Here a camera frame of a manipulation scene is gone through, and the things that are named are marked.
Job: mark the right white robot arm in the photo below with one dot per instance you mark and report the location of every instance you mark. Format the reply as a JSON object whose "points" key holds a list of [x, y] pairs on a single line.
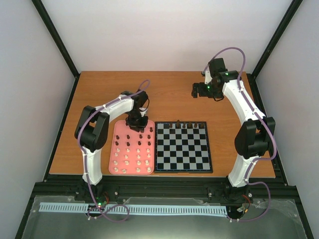
{"points": [[255, 135]]}

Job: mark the pink plastic tray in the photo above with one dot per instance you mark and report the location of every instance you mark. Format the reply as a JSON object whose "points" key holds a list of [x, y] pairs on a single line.
{"points": [[122, 130]]}

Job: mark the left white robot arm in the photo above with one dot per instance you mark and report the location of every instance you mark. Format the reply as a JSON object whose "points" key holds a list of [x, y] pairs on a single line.
{"points": [[92, 129]]}

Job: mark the light blue cable duct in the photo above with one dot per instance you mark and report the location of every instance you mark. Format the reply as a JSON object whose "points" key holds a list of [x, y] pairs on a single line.
{"points": [[136, 210]]}

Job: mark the black aluminium base frame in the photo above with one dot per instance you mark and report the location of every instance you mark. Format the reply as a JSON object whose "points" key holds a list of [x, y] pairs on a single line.
{"points": [[279, 225]]}

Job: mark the black and white chessboard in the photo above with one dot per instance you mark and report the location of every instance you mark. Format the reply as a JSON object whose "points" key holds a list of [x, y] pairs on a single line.
{"points": [[182, 150]]}

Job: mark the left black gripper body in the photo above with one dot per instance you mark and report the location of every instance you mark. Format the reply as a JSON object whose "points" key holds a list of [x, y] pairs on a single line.
{"points": [[134, 120]]}

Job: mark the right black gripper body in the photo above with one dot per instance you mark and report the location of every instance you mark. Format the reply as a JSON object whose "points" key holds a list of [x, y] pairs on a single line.
{"points": [[208, 91]]}

